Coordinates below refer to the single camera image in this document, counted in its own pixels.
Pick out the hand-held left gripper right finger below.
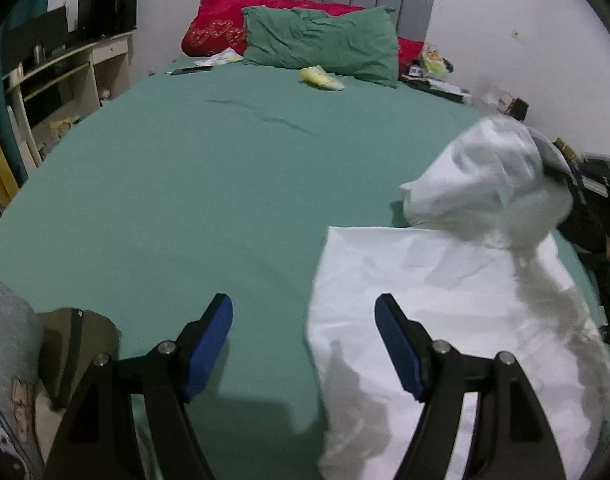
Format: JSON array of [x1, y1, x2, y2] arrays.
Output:
[[374, 293, 568, 480]]

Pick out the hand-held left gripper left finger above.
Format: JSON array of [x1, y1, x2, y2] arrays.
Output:
[[44, 293, 234, 480]]

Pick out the large white garment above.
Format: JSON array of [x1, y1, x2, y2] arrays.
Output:
[[305, 115, 610, 480]]

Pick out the cluttered bedside table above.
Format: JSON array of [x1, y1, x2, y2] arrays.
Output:
[[399, 43, 530, 121]]

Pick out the bed with green sheet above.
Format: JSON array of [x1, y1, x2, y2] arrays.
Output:
[[0, 55, 606, 480]]

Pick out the person's grey printed clothing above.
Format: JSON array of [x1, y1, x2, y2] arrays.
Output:
[[0, 274, 46, 480]]

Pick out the yellow cloth item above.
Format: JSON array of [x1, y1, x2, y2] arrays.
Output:
[[299, 66, 346, 92]]

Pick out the green pillow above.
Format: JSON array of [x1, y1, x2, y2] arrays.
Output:
[[242, 6, 400, 89]]

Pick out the white paper sheets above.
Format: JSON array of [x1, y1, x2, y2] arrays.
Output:
[[194, 48, 244, 67]]

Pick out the cream wooden desk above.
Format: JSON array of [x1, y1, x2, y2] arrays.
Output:
[[4, 30, 136, 168]]

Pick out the teal and yellow curtain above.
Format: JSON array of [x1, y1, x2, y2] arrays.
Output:
[[0, 0, 53, 218]]

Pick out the red heart-print pillow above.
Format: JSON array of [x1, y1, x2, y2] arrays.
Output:
[[181, 0, 426, 77]]

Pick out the black monitor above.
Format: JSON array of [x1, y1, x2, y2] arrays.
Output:
[[2, 5, 70, 77], [77, 0, 140, 41]]

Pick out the olive bag with black strap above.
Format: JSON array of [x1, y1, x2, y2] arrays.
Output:
[[35, 308, 122, 410]]

